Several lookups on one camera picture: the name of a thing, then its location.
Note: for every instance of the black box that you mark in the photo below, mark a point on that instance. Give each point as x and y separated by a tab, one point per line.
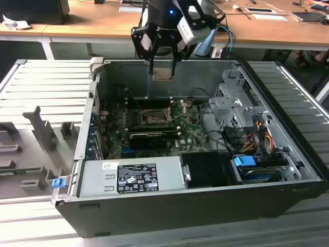
33	10

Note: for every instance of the silver hard disk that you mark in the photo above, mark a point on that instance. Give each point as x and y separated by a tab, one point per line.
259	176

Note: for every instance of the blue plastic case latch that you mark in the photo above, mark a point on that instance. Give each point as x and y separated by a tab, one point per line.
58	183

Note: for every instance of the round coin battery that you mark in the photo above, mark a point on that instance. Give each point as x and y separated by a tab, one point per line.
189	104

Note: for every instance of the CPU socket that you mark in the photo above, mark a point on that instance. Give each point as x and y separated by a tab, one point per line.
151	118

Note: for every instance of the short wooden desk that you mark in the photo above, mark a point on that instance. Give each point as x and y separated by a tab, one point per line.
20	32

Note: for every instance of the green RAM stick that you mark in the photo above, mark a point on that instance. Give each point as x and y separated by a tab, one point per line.
20	170

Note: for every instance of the grey plastic case clip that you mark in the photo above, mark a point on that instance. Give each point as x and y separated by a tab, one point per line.
96	64

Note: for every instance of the black notebook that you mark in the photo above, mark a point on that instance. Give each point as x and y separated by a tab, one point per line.
307	16

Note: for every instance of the black plastic air shroud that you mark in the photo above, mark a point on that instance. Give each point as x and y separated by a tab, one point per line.
205	169

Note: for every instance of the silver metal drive cage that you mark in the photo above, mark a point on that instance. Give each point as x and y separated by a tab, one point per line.
231	108

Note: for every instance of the blue disk carrier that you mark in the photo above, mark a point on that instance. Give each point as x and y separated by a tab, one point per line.
242	162

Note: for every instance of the crumpled white paper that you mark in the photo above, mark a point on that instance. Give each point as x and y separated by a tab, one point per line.
15	23

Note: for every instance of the white barcode sticker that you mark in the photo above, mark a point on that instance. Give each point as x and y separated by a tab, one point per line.
110	166

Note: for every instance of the square CPU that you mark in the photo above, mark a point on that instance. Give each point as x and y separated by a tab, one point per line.
162	74

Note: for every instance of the green motherboard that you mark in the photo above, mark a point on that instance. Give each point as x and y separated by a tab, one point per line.
190	133

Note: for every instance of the black graphics card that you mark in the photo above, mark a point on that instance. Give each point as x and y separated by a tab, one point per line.
147	141

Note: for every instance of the white paper sheet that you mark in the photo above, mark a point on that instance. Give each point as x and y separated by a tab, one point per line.
270	17

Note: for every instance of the black open PC case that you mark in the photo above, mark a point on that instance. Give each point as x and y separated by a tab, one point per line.
180	216

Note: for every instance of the long wooden desk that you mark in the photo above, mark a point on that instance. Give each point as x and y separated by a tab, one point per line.
102	23

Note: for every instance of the silver power supply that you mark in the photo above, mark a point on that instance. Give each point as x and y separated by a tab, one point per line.
95	180

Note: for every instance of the black power supply label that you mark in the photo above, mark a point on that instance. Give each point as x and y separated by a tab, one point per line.
137	177

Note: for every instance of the silver shroud latch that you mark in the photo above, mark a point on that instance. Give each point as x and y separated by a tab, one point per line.
186	173

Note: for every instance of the grey parts rack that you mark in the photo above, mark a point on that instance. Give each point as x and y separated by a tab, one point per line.
28	149

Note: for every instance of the white furniture leg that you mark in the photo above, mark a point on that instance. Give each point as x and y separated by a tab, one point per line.
322	95

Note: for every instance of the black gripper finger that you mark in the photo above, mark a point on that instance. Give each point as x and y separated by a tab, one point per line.
176	56
140	45

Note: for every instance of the black RAM slot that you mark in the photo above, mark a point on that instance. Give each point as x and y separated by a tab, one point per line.
151	127
154	132

